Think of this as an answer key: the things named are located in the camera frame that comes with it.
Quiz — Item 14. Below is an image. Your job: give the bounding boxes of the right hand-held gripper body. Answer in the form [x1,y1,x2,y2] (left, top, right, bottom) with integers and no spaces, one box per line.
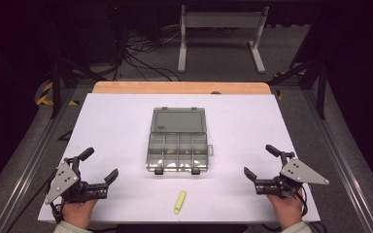
[254,150,330,199]

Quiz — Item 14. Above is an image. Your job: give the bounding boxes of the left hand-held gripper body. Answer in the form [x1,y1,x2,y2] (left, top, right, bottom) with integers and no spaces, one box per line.
[44,156,109,206]

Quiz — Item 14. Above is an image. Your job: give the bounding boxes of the person's left hand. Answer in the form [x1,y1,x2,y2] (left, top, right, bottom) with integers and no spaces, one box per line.
[61,197,99,229]

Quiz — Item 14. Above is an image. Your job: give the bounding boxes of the person's right hand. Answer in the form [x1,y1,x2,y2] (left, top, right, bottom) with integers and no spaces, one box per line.
[266,188,305,230]

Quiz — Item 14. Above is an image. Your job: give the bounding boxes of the white table mat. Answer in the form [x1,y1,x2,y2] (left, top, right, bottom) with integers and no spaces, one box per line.
[37,92,322,224]

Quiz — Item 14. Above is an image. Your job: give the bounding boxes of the yellow black floor tape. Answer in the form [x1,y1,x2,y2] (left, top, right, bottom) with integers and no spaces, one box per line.
[35,81,80,108]

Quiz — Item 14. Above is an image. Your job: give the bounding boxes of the yellow marker pen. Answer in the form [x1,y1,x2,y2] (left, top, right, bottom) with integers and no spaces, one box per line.
[173,190,187,216]

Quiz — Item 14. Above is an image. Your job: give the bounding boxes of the black metal stand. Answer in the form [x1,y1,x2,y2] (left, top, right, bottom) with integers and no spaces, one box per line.
[49,57,109,119]
[267,57,328,120]

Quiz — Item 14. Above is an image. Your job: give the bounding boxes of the clear plastic compartment box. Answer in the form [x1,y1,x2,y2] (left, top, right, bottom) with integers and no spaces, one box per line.
[146,106,215,176]

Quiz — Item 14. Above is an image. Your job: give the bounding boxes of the white metal stand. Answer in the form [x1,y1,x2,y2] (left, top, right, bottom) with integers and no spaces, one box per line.
[177,4,270,75]

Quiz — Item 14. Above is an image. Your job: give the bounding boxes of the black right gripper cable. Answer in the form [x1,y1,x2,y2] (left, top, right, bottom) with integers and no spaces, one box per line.
[261,183,328,233]

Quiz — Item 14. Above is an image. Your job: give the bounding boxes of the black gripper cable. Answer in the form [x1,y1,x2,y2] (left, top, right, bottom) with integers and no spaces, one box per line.
[5,174,63,233]
[261,183,328,233]

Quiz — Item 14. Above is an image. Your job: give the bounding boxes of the aluminium frame rail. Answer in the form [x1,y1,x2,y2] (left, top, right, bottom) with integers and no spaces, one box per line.
[301,88,373,233]
[0,86,79,233]

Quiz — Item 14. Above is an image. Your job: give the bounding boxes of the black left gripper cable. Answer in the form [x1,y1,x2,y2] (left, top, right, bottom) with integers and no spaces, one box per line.
[5,174,63,233]

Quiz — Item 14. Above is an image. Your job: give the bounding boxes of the black floor cables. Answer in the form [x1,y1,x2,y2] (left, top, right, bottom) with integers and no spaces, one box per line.
[111,27,183,83]

